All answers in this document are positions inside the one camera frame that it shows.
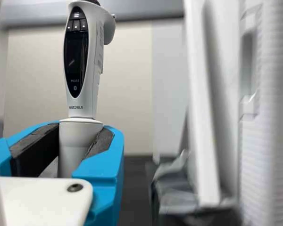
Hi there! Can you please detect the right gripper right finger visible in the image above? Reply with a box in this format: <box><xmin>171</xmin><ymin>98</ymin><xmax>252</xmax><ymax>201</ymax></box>
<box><xmin>71</xmin><ymin>125</ymin><xmax>125</xmax><ymax>226</ymax></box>

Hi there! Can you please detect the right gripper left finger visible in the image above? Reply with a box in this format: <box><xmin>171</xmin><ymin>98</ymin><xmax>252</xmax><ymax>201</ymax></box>
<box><xmin>0</xmin><ymin>120</ymin><xmax>60</xmax><ymax>178</ymax></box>

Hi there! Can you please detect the pipette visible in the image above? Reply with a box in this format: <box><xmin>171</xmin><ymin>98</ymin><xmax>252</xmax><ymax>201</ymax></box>
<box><xmin>58</xmin><ymin>0</ymin><xmax>117</xmax><ymax>178</ymax></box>

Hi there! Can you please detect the grey taped block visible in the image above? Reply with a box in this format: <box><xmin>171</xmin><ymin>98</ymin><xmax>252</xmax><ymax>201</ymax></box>
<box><xmin>151</xmin><ymin>148</ymin><xmax>200</xmax><ymax>216</ymax></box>

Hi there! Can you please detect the incubator door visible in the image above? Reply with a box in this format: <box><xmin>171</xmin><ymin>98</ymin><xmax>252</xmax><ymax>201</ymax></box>
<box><xmin>183</xmin><ymin>0</ymin><xmax>241</xmax><ymax>208</ymax></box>

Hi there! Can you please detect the white incubator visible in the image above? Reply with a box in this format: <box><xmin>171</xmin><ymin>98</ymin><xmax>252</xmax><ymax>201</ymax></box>
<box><xmin>235</xmin><ymin>0</ymin><xmax>283</xmax><ymax>226</ymax></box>

